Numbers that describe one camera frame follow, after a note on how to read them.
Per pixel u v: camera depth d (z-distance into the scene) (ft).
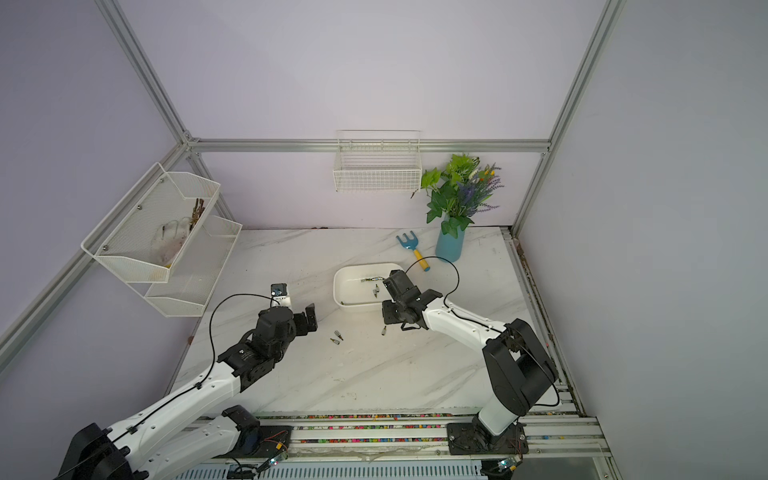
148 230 2.53
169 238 2.57
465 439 2.40
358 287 3.34
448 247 3.60
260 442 2.34
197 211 2.68
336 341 2.98
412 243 3.78
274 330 1.96
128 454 1.33
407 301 2.17
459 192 2.84
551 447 2.41
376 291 3.34
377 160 3.23
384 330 3.05
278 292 2.27
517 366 1.48
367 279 3.43
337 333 3.04
